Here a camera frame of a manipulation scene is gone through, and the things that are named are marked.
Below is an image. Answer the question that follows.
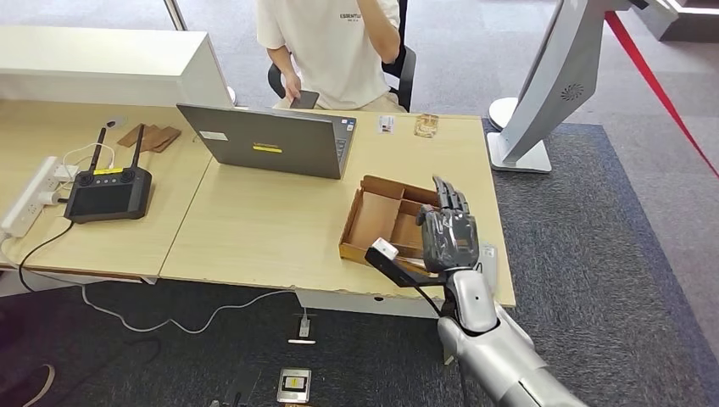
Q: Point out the grey laptop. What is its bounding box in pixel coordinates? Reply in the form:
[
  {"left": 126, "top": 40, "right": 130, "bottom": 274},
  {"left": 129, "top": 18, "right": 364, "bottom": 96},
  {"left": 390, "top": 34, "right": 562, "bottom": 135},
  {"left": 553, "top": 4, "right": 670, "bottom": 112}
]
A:
[{"left": 176, "top": 103, "right": 358, "bottom": 181}]

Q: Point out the wooden organizer tray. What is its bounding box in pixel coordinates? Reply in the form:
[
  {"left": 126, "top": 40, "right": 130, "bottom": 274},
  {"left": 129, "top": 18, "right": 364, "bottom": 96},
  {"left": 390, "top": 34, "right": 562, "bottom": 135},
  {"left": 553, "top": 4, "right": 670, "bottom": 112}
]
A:
[{"left": 338, "top": 175, "right": 450, "bottom": 277}]

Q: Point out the silver stanchion pole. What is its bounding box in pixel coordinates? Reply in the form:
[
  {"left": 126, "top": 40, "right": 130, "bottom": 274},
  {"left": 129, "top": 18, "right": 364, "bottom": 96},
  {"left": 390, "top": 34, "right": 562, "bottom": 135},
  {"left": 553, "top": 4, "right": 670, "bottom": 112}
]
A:
[{"left": 163, "top": 0, "right": 238, "bottom": 107}]

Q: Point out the black smartphone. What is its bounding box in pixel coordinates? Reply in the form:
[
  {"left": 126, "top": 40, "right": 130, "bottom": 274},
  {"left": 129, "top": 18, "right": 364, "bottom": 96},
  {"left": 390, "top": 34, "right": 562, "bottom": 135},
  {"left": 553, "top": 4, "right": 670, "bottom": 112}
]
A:
[{"left": 289, "top": 89, "right": 321, "bottom": 110}]

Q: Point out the black controller cable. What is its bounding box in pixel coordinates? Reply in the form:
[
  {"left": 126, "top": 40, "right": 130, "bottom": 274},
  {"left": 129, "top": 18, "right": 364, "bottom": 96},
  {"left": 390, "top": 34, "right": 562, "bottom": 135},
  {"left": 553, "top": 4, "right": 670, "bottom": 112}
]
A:
[{"left": 18, "top": 219, "right": 75, "bottom": 293}]

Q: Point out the thin white charger cable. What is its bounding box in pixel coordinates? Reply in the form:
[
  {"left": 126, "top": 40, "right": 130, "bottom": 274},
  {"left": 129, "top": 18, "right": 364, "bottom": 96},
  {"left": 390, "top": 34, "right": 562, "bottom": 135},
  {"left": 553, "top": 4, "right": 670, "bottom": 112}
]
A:
[{"left": 60, "top": 142, "right": 116, "bottom": 170}]

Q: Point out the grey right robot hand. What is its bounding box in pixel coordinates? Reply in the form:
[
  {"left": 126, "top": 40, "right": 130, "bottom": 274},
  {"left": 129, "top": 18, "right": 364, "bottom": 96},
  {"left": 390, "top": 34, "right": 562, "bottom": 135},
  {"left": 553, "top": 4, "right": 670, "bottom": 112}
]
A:
[{"left": 415, "top": 176, "right": 482, "bottom": 275}]

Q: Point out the person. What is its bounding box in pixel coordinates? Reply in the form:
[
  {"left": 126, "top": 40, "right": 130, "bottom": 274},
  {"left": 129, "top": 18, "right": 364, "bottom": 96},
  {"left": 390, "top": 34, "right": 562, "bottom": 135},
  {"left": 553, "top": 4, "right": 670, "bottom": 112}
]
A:
[{"left": 255, "top": 0, "right": 417, "bottom": 114}]

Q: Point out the white counter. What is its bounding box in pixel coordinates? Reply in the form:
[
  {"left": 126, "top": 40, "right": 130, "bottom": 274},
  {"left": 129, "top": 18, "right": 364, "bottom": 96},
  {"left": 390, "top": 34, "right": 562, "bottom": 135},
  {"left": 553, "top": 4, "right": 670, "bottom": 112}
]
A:
[{"left": 0, "top": 24, "right": 234, "bottom": 108}]

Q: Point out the black remote controller with antennas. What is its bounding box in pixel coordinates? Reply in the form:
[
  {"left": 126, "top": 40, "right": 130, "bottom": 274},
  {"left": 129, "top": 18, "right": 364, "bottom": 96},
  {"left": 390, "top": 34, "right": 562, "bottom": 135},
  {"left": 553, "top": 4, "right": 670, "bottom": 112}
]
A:
[{"left": 63, "top": 123, "right": 153, "bottom": 226}]

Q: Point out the grey white platform base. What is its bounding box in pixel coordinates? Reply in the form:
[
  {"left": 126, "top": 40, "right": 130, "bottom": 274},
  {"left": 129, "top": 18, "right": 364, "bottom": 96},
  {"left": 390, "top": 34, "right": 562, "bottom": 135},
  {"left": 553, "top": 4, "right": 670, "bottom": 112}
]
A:
[{"left": 634, "top": 0, "right": 719, "bottom": 42}]

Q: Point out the silver floor socket plate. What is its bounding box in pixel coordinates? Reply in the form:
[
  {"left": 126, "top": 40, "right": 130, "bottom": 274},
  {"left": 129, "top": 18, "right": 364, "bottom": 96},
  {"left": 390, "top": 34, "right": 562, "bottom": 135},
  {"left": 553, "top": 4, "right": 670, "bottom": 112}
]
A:
[{"left": 276, "top": 367, "right": 314, "bottom": 404}]

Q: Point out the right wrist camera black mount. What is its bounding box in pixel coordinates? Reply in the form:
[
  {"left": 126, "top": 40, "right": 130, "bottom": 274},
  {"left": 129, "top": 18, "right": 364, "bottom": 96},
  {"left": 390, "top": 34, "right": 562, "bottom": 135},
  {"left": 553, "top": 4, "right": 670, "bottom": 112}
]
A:
[{"left": 365, "top": 237, "right": 448, "bottom": 288}]

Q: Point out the silver kiosk stand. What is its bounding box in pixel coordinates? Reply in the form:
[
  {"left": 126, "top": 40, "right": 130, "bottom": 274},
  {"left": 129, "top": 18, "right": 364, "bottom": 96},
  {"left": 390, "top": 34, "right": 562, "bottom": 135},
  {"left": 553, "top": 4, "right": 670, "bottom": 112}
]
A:
[{"left": 485, "top": 0, "right": 681, "bottom": 174}]

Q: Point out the dark shoe tan sole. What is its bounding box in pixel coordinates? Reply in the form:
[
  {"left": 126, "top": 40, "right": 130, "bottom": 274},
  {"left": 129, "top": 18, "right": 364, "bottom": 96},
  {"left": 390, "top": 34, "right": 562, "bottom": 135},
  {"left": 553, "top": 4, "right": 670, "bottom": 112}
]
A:
[{"left": 11, "top": 362, "right": 58, "bottom": 407}]

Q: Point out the brown wooden card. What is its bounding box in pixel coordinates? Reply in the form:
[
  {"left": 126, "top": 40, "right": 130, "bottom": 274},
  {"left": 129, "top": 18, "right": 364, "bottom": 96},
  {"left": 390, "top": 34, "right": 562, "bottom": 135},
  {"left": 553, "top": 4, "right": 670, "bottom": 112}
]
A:
[
  {"left": 116, "top": 123, "right": 164, "bottom": 150},
  {"left": 140, "top": 125, "right": 182, "bottom": 153}
]

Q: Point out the open floor socket with plug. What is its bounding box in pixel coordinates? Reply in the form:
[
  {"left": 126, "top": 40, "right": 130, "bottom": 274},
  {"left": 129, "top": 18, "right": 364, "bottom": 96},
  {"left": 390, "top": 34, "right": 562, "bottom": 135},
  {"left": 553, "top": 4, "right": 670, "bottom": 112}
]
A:
[{"left": 287, "top": 313, "right": 318, "bottom": 345}]

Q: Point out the black office chair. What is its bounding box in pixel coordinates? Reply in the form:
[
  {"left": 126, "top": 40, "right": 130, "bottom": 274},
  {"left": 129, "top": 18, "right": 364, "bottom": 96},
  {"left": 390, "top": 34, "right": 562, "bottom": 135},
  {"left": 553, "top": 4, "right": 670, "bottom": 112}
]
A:
[{"left": 267, "top": 0, "right": 418, "bottom": 112}]

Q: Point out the white power strip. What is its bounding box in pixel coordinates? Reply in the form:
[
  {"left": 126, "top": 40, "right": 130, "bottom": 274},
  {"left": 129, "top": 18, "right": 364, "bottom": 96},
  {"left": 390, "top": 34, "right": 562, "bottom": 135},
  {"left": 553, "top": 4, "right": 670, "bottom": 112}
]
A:
[{"left": 0, "top": 156, "right": 61, "bottom": 239}]

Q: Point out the grey card reader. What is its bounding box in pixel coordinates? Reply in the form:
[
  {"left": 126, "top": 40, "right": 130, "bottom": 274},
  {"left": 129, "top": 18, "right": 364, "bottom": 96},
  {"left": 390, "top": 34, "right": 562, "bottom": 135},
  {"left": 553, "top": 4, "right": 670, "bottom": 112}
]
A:
[{"left": 476, "top": 241, "right": 500, "bottom": 294}]

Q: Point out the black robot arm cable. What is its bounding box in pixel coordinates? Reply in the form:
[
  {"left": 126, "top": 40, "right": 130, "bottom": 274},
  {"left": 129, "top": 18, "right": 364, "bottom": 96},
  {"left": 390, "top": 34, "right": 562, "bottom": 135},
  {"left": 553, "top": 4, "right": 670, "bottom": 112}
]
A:
[{"left": 411, "top": 283, "right": 471, "bottom": 407}]

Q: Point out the person's right hand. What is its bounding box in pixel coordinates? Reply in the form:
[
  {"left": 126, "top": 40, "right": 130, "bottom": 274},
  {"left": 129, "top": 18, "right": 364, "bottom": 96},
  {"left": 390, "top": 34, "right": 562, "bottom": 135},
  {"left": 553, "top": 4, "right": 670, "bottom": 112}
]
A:
[{"left": 282, "top": 73, "right": 305, "bottom": 104}]

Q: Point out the red barrier belt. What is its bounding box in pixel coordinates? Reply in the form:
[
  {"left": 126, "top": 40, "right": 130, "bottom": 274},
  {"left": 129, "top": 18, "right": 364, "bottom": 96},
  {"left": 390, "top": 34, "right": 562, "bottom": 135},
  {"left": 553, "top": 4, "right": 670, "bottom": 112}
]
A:
[{"left": 605, "top": 9, "right": 719, "bottom": 176}]

